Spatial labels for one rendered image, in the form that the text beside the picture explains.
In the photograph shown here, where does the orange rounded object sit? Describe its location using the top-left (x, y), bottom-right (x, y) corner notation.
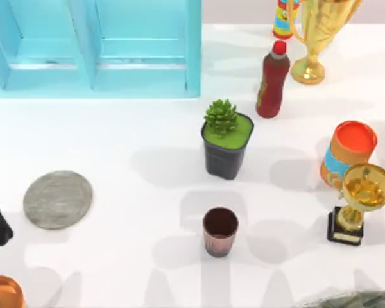
top-left (0, 275), bottom-right (26, 308)

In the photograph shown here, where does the red bottle with red cap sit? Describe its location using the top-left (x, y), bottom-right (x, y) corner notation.
top-left (255, 40), bottom-right (291, 119)

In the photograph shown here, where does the colourful tall can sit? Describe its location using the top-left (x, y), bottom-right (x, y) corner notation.
top-left (271, 0), bottom-right (301, 40)

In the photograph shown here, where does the grey green flat object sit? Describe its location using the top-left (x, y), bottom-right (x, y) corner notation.
top-left (303, 290), bottom-right (385, 308)

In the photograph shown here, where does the round grey coaster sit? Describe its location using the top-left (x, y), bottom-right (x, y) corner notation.
top-left (22, 170), bottom-right (94, 230)

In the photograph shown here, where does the light blue rack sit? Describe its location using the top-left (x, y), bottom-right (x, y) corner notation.
top-left (0, 0), bottom-right (202, 100)

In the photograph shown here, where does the green plant in black pot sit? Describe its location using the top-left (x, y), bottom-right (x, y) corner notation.
top-left (201, 98), bottom-right (255, 180)

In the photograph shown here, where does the copper brown cup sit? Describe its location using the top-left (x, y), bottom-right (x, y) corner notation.
top-left (201, 207), bottom-right (239, 259)

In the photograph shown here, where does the small gold trophy black base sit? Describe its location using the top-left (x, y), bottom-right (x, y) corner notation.
top-left (327, 162), bottom-right (385, 247)

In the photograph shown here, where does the large gold trophy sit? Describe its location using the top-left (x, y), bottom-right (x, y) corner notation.
top-left (290, 0), bottom-right (363, 85)

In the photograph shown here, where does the orange can with blue band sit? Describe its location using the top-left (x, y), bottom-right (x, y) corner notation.
top-left (320, 120), bottom-right (379, 189)

